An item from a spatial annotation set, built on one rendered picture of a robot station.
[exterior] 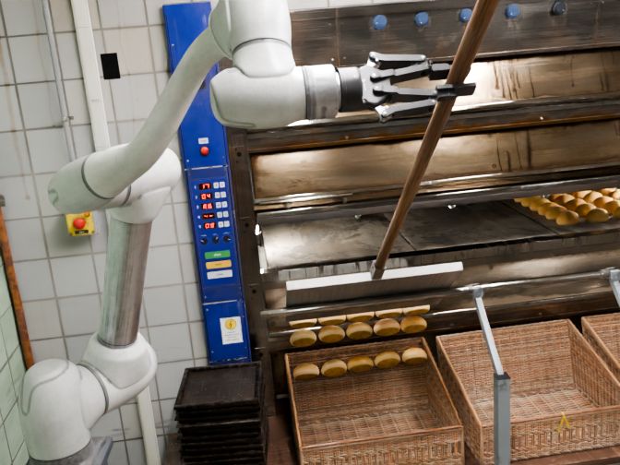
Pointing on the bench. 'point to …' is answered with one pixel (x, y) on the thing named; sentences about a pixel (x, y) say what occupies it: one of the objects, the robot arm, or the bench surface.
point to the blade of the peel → (400, 282)
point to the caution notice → (231, 330)
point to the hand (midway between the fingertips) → (452, 81)
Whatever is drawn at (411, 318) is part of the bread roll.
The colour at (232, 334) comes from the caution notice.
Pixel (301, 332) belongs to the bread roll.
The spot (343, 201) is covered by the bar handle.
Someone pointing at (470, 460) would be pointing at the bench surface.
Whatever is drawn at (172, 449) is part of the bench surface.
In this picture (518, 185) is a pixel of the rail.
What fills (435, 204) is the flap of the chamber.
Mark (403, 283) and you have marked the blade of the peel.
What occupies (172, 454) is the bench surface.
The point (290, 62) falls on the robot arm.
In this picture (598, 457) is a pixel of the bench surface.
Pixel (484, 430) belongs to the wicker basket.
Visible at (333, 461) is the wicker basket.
